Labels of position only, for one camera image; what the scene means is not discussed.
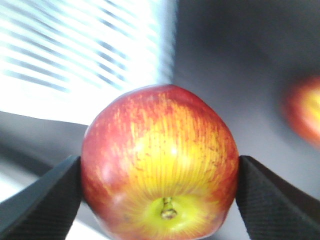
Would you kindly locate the red apple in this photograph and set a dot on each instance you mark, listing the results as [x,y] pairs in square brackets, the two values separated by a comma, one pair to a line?
[301,109]

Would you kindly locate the red apple mid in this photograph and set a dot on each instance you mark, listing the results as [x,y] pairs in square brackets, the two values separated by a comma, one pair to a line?
[159,164]

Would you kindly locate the light blue plastic basket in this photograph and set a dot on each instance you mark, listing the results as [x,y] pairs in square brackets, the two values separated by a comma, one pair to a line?
[65,60]

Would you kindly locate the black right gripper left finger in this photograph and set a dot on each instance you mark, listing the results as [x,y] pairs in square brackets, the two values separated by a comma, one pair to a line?
[46,209]

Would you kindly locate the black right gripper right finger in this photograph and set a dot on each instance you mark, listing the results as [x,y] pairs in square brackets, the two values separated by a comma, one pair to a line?
[272,208]

